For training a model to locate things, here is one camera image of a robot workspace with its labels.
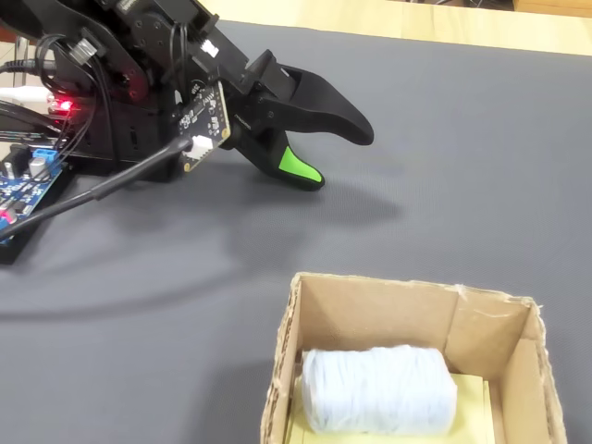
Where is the blue controller circuit board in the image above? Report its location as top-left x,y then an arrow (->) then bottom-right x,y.
0,145 -> 70,241
0,161 -> 76,266

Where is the grey power plug cable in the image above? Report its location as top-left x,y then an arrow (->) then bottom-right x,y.
0,58 -> 59,78

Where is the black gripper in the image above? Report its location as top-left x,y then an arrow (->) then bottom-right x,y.
187,20 -> 376,193

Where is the brown cardboard box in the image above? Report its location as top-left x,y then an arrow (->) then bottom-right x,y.
258,271 -> 569,444

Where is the black camera cable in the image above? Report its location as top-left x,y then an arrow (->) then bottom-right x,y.
0,138 -> 191,241

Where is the black camera circuit board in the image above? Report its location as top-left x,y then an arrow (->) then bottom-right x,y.
178,81 -> 232,175

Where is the yellow sticky note pad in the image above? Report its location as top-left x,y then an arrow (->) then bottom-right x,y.
284,372 -> 497,444

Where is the dark grey textured mat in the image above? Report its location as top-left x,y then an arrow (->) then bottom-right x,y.
0,20 -> 592,444

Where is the white USB plug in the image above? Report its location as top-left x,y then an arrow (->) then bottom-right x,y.
0,85 -> 55,105

